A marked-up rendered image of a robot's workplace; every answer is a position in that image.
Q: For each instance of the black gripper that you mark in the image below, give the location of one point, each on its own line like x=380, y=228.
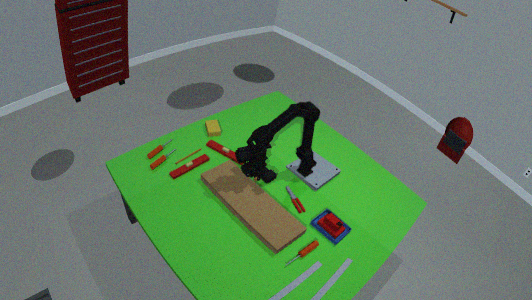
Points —
x=264, y=174

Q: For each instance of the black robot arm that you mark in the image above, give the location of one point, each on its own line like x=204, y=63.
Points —
x=263, y=135

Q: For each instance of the tan panel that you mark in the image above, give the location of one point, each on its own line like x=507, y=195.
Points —
x=253, y=206

